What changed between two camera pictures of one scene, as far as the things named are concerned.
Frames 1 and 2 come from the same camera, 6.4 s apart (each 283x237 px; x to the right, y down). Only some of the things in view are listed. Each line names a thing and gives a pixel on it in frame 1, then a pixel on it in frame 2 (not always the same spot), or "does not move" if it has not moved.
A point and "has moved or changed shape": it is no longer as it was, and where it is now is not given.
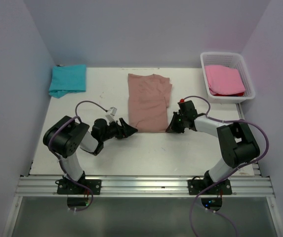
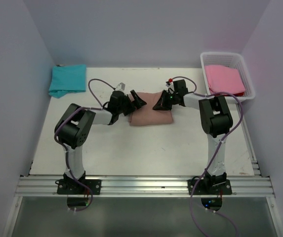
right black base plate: (195, 186) does not move
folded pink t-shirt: (224, 80) does not move
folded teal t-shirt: (67, 78) does not move
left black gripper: (127, 131) → (137, 104)
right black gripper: (173, 127) → (162, 104)
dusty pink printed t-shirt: (149, 97) has moved or changed shape
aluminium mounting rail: (35, 186) does not move
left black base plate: (66, 186) does not move
